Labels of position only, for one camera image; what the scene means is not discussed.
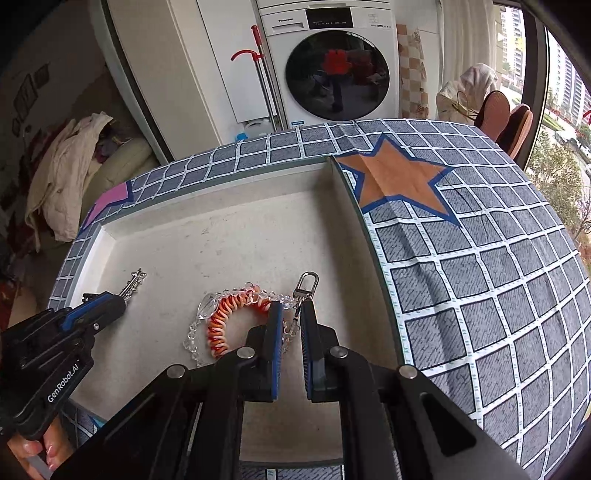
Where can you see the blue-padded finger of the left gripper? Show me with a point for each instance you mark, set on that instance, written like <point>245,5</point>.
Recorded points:
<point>95,313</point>

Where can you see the red handled mop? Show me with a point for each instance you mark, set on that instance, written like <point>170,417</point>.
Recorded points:
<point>259,61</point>

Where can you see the beige bag on chair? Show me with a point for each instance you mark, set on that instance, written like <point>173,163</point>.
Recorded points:
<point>460,100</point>

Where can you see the silver rhinestone hair clip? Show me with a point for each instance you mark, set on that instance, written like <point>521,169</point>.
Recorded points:
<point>132,284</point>

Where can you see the teal shallow tray box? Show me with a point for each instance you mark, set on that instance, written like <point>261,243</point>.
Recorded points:
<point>266,229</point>

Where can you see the left hand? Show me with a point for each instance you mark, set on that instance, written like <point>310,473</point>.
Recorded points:
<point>55,444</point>

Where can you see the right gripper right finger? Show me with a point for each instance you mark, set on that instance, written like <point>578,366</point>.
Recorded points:
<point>323,372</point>

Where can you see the white front-load washing machine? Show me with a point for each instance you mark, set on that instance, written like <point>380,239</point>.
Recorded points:
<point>333,60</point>

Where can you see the white tall cabinet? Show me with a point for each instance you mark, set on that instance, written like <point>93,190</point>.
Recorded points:
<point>191,63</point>

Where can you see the light green sofa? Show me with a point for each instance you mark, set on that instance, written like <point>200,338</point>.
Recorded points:
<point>132,159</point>

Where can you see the brown chair near window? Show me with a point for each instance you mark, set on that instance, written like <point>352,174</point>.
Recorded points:
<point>494,114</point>

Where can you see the checkered hanging towel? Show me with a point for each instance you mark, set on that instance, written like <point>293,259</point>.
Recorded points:
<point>414,97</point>

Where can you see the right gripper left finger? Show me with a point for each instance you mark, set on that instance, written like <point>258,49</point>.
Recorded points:
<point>261,378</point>

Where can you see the white detergent bottle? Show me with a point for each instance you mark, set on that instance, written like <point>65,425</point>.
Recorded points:
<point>254,129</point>

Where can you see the cream jacket on sofa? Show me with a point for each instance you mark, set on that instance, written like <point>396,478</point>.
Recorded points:
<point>62,176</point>

